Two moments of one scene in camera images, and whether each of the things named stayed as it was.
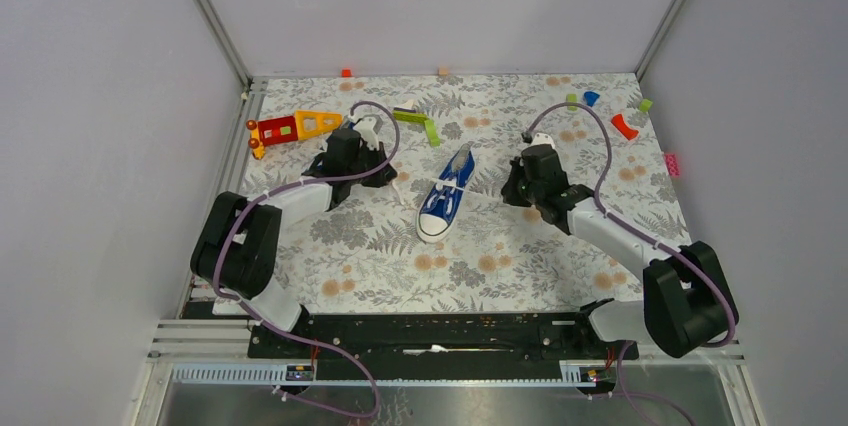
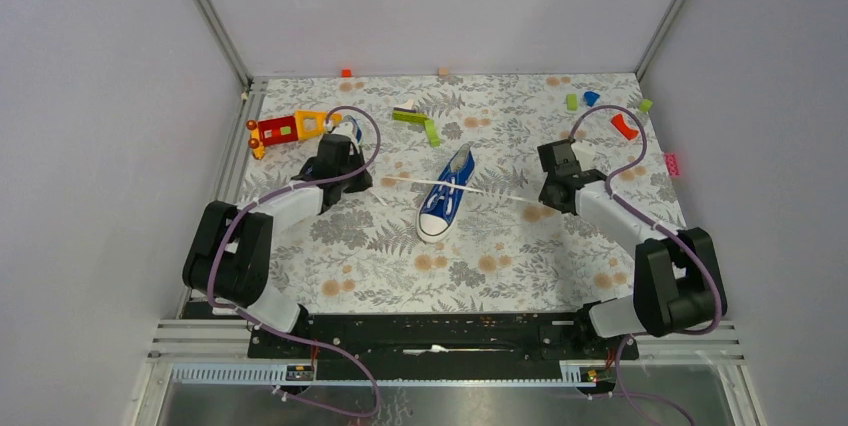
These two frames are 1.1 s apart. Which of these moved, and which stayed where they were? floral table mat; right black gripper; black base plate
Moved: right black gripper
Stayed: floral table mat; black base plate
